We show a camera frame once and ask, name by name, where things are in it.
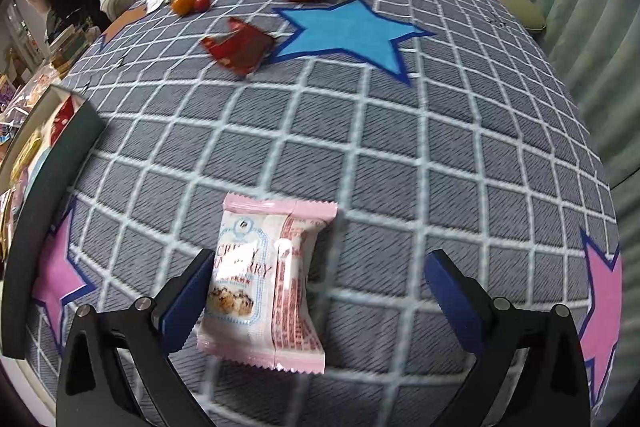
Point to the pile of colourful snack packets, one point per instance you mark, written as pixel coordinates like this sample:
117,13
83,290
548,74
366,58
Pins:
25,97

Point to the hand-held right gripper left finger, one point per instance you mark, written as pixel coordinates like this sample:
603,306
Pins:
182,307

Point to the stack of books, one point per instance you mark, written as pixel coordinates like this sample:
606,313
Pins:
70,44

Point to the pale green ribbed curtain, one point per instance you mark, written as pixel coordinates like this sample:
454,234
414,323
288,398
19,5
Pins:
575,7

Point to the grey checked star blanket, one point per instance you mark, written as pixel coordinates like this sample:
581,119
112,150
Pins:
425,157

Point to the torn red wrapper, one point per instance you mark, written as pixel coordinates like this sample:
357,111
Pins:
240,49

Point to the small orange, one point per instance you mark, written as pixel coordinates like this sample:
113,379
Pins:
183,3

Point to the dark grey cardboard box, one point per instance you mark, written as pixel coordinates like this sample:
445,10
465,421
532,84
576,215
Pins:
55,187

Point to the cherry tomato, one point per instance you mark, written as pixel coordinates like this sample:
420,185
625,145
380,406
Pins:
202,4

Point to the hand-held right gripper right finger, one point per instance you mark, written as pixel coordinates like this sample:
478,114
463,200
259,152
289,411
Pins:
452,302

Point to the white pink cookie packet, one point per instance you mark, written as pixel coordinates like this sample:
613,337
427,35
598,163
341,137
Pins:
250,267

